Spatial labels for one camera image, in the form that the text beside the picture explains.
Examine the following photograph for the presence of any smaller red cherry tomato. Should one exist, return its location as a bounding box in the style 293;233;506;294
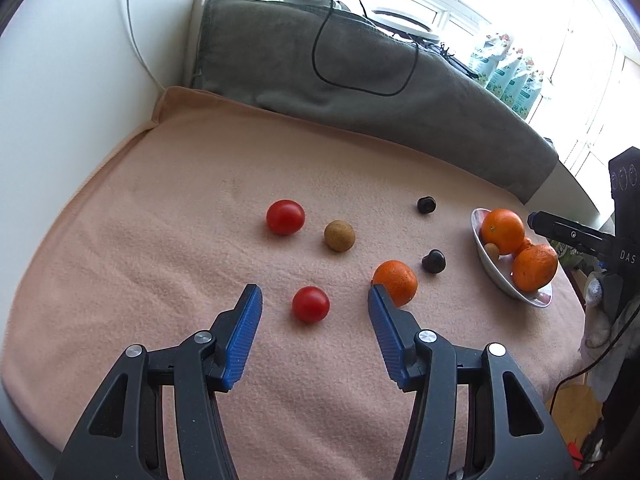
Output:
292;286;331;324

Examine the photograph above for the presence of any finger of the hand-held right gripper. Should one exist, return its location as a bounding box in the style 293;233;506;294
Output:
527;211;616;261

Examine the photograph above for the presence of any white cabinet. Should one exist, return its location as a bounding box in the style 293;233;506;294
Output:
0;0;216;311

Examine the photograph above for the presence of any white ring light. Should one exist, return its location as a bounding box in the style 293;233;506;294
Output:
372;7;441;41

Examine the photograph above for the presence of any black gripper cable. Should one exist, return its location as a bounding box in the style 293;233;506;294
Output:
549;310;640;413

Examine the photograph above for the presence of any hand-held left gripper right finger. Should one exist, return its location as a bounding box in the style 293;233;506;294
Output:
368;284;578;480

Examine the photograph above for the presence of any white floral bowl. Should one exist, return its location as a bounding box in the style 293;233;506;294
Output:
470;208;555;308

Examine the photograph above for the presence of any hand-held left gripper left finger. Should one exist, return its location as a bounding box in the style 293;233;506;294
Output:
52;284;263;480

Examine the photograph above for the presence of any smooth large orange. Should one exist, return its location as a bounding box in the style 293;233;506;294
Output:
480;208;526;256

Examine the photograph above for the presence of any thin white cable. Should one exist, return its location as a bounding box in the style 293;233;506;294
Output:
126;0;166;92

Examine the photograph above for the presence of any pink blanket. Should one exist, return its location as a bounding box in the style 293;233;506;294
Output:
0;86;586;480

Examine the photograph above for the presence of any bumpy large orange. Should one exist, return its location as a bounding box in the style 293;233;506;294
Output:
512;243;559;293

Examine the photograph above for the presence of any larger red cherry tomato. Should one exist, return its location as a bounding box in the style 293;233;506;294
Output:
266;199;306;236

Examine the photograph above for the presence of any grey blanket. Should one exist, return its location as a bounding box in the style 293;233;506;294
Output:
192;0;558;206

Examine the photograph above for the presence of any floral refill pouch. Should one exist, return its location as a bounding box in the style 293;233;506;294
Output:
487;47;526;93
512;70;546;118
469;32;516;81
500;60;536;106

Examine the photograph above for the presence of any black folded tripod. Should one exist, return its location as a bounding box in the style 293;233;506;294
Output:
425;42;476;78

